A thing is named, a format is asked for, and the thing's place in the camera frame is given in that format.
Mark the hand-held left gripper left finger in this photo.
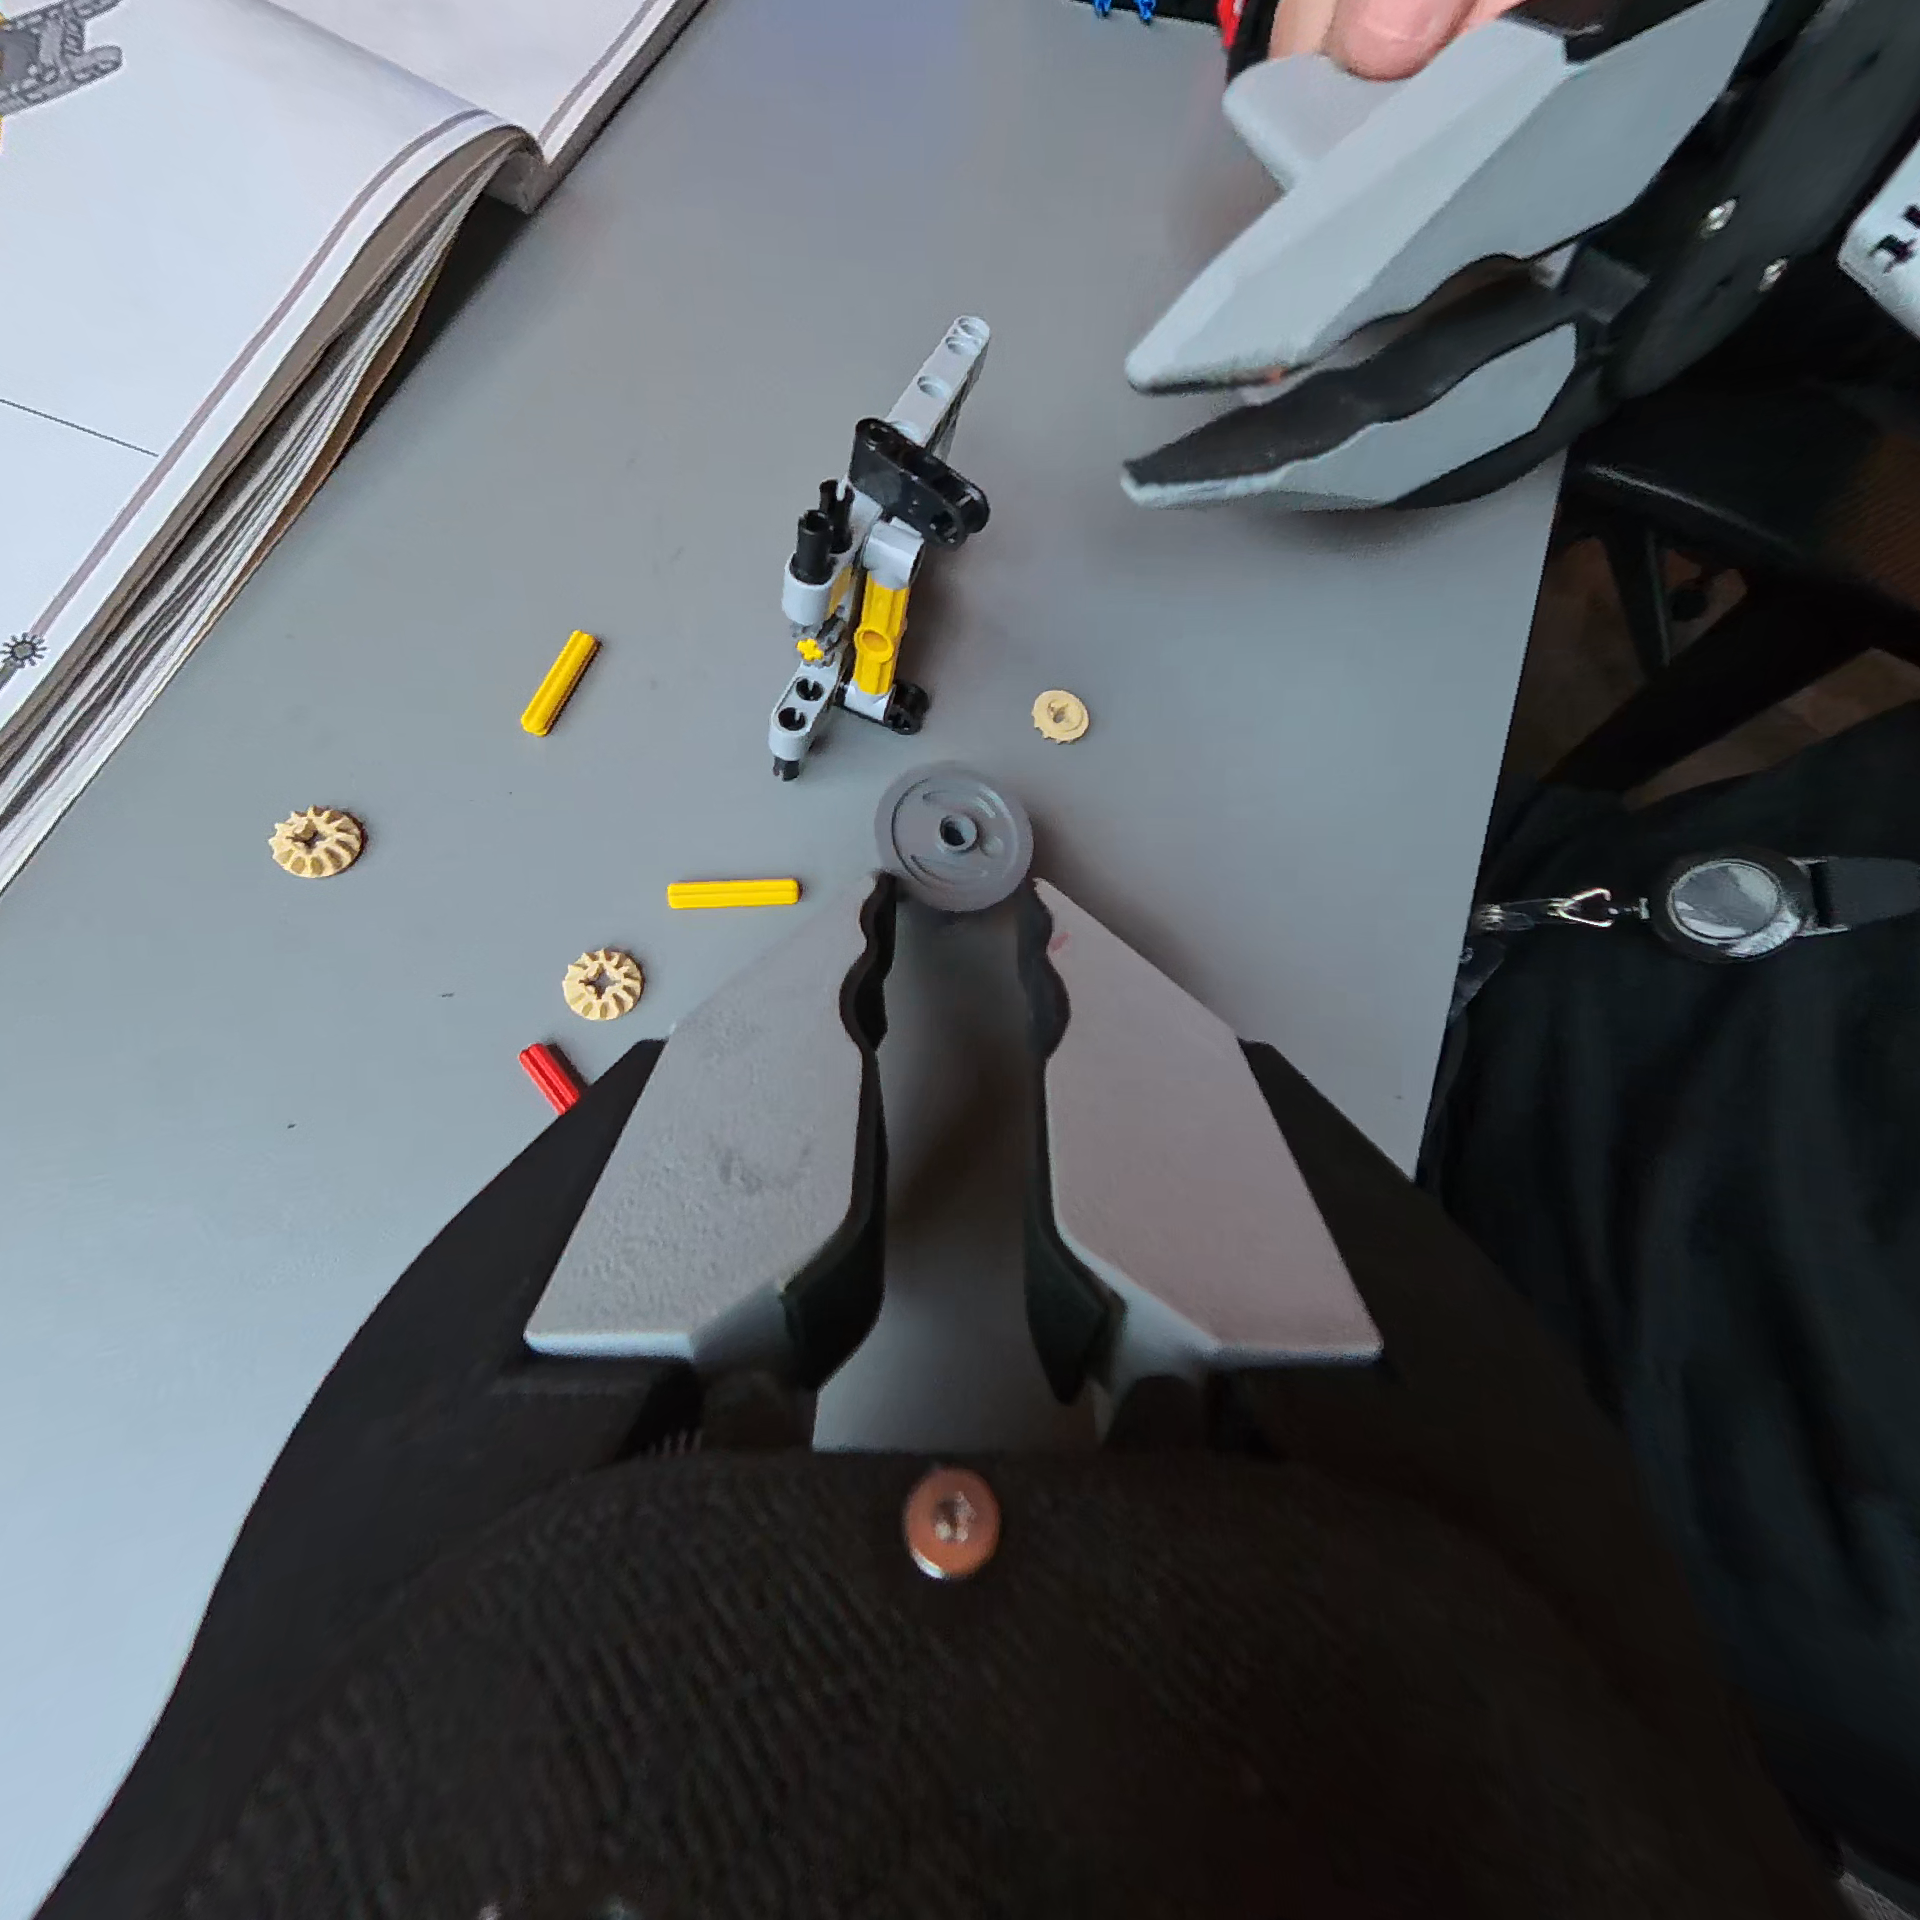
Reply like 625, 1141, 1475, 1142
525, 874, 904, 1389

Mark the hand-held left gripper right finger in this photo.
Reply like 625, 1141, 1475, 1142
1018, 878, 1385, 1403

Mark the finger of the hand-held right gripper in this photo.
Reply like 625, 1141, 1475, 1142
1122, 306, 1617, 513
1124, 0, 1772, 396

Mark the dark grey lego differential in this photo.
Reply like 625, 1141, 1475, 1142
873, 759, 1039, 916

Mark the grey lego frame assembly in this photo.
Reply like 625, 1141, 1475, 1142
772, 316, 994, 781

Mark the pile of loose lego pieces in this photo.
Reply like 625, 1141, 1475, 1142
1088, 0, 1251, 49

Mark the lego instruction booklet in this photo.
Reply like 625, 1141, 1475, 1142
0, 0, 707, 893

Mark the person's right hand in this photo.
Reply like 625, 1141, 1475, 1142
1329, 0, 1521, 79

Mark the person's dark clothing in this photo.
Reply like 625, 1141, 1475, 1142
1417, 721, 1920, 1893

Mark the black badge reel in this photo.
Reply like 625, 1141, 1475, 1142
1476, 847, 1920, 965

